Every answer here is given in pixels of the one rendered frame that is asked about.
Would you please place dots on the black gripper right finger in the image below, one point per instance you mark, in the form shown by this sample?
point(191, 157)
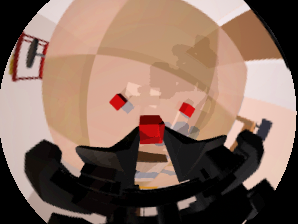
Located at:
point(185, 152)

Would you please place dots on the red cube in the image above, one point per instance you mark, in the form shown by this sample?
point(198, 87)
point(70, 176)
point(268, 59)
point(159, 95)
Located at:
point(151, 129)
point(118, 100)
point(187, 109)

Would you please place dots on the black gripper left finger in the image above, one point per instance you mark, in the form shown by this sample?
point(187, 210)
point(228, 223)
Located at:
point(122, 156)

